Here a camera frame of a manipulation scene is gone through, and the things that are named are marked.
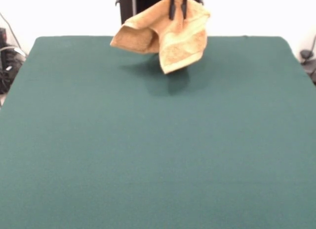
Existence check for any dark green table cloth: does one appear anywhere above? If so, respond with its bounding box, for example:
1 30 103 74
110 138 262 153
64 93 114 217
0 35 316 229

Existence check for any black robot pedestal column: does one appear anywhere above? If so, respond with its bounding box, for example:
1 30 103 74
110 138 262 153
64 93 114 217
115 0 204 26

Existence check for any tan terry towel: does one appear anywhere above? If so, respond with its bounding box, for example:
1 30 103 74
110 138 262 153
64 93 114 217
110 0 211 75

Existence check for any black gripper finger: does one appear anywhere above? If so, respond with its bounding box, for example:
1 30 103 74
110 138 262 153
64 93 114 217
181 0 190 19
168 0 178 20

